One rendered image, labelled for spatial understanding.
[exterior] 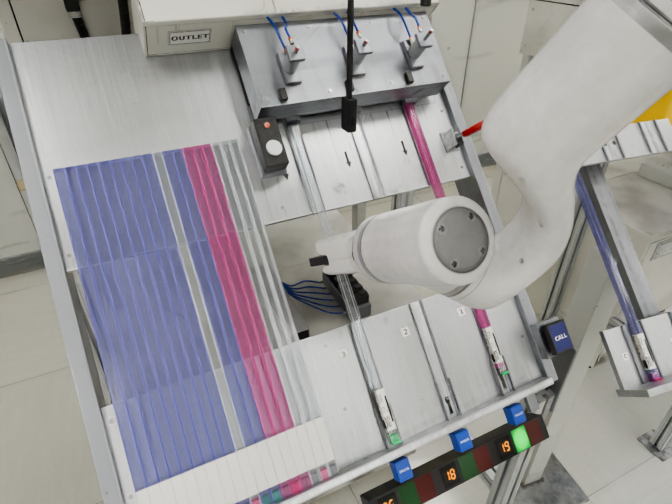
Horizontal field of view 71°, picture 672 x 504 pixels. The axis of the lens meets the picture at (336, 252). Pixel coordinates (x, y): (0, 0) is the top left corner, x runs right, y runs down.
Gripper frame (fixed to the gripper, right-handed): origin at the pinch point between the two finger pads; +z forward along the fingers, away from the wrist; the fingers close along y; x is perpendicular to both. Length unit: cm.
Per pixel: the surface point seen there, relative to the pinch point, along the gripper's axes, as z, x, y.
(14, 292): 186, -11, 83
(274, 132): 0.3, -19.6, 4.6
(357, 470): -5.7, 29.6, 7.0
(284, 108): 0.7, -23.0, 2.0
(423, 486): -3.9, 37.3, -3.0
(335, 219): 68, -6, -29
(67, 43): 8.3, -38.6, 28.7
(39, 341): 153, 11, 72
